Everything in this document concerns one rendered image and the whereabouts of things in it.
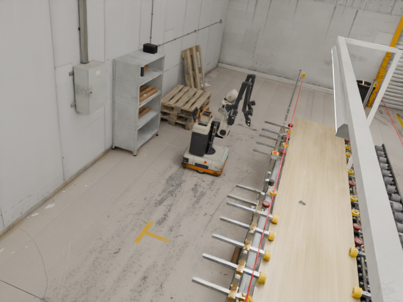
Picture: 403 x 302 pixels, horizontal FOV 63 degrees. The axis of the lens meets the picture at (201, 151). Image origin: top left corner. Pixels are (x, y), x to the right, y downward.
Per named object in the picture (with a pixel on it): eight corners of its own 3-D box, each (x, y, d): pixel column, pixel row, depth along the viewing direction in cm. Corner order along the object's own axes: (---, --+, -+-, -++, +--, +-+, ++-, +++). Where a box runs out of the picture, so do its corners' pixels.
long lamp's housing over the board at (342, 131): (334, 136, 174) (339, 122, 170) (331, 51, 375) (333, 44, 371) (358, 142, 171) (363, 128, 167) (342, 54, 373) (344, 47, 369)
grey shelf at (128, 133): (111, 148, 561) (113, 59, 483) (137, 129, 636) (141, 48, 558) (135, 156, 551) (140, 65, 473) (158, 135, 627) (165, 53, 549)
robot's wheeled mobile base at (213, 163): (180, 166, 538) (182, 154, 525) (191, 149, 592) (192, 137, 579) (220, 177, 528) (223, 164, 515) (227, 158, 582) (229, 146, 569)
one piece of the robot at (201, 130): (186, 159, 533) (193, 112, 492) (195, 145, 580) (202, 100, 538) (206, 165, 529) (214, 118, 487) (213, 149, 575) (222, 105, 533)
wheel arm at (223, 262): (202, 257, 266) (202, 254, 264) (203, 254, 269) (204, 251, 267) (262, 280, 256) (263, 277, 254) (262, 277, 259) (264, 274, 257)
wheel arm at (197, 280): (191, 281, 245) (192, 278, 244) (192, 278, 248) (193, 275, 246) (238, 299, 238) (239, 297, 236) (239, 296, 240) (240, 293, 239)
